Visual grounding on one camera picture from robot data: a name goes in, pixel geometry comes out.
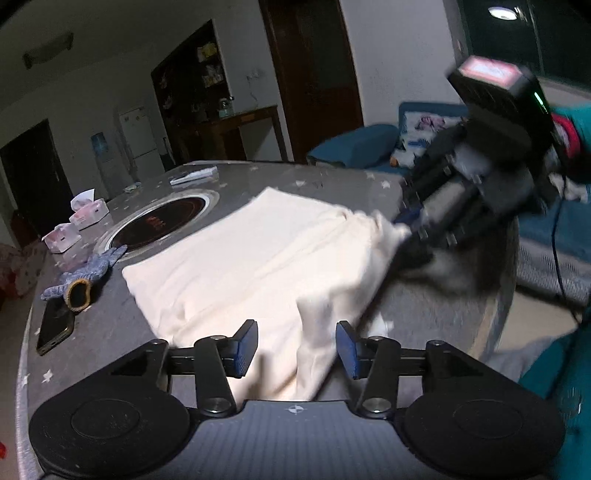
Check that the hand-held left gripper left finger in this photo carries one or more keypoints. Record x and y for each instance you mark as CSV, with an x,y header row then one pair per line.
x,y
244,346

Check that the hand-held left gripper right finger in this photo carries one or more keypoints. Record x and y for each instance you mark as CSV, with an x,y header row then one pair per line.
x,y
346,346

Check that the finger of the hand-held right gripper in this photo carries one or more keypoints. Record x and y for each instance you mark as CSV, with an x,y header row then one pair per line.
x,y
434,157
443,230

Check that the cream garment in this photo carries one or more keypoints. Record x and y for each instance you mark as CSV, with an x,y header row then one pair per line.
x,y
231,277

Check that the printed cushion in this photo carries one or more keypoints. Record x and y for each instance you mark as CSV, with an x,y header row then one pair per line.
x,y
425,134

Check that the blue sofa cushion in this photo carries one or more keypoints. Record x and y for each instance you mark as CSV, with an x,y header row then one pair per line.
x,y
355,145

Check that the dark window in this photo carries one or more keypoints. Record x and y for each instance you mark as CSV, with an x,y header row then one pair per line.
x,y
545,32

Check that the blue sofa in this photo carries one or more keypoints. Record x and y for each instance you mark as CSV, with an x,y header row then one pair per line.
x,y
545,249

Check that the grey star-patterned table cover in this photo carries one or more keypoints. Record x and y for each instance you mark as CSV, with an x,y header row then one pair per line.
x,y
106,332

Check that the brown wooden door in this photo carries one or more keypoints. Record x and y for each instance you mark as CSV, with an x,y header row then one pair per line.
x,y
314,69

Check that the round black induction cooktop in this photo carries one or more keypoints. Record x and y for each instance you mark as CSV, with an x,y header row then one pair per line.
x,y
157,226

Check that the grey knit work glove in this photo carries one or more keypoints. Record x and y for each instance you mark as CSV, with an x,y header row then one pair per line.
x,y
92,267

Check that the white remote control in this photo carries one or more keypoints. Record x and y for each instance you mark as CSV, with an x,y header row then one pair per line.
x,y
194,176

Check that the person's teal clothing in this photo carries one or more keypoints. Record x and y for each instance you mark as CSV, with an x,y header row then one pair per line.
x,y
563,378

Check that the black smartphone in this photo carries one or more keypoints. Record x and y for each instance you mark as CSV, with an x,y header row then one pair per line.
x,y
55,325

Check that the pink tissue box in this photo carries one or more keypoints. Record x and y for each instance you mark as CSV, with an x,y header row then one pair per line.
x,y
90,214
62,237

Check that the wooden side table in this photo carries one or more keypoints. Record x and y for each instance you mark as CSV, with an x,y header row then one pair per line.
x,y
231,124

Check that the glass jar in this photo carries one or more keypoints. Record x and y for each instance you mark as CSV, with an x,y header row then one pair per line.
x,y
226,108

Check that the white water dispenser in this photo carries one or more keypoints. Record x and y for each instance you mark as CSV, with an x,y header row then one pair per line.
x,y
111,177

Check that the white refrigerator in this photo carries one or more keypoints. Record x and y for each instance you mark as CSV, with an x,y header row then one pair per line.
x,y
138,138

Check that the blue water bottle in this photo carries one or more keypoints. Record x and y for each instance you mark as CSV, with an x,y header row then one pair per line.
x,y
100,145

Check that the dark wooden display cabinet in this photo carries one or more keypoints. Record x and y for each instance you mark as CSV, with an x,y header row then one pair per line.
x,y
194,78

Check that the dark entrance door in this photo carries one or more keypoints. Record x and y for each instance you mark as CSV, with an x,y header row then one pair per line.
x,y
37,175

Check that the wall air conditioner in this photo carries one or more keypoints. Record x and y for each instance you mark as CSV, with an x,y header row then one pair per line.
x,y
48,50

